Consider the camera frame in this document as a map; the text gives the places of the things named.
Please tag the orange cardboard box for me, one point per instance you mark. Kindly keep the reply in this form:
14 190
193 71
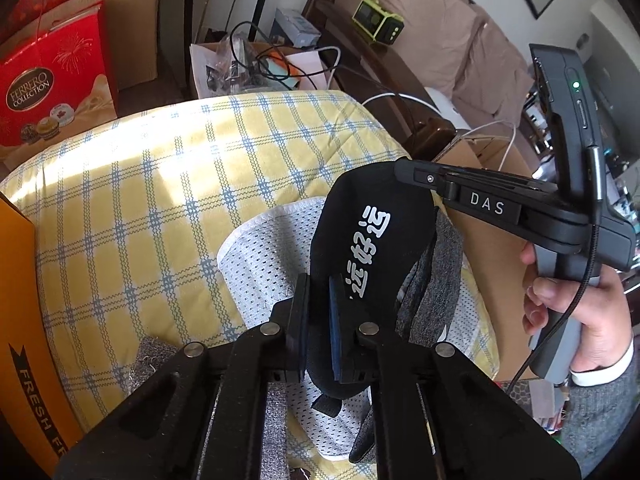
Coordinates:
30 310

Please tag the red chocolate gift bag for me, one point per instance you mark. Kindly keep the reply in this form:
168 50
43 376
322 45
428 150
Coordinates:
55 80

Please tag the open brown cardboard box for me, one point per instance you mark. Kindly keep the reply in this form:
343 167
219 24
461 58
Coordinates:
495 270

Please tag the white mesh cloth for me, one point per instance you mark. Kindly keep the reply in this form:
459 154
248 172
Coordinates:
270 260

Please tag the person's right forearm grey sleeve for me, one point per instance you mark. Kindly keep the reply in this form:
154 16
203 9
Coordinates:
610 410

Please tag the wooden sofa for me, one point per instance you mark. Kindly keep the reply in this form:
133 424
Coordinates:
370 75

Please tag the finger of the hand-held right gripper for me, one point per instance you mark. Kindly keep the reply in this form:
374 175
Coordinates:
420 172

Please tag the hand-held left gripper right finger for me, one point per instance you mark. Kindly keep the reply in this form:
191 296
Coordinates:
336 332

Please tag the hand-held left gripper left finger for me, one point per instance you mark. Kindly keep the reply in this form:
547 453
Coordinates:
299 332

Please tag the blue grey box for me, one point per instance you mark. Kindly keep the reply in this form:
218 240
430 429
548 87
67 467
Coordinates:
297 27

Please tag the beige sofa cushion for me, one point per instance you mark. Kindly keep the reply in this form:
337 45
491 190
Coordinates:
425 25
495 75

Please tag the white rounded device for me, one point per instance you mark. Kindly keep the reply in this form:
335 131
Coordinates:
447 110

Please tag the dark grey felt cloth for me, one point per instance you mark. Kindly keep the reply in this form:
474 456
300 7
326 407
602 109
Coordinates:
440 270

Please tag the person's right hand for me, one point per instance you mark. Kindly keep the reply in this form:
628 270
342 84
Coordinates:
610 320

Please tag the yellow plaid blanket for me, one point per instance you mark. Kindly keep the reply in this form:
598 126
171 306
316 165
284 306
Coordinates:
150 185

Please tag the black sock with white text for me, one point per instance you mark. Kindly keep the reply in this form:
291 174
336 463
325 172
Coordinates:
370 220

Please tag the large brown cardboard box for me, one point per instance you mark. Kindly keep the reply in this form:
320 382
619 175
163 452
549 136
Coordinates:
135 25

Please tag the green portable device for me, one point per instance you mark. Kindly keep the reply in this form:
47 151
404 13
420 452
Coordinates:
377 20

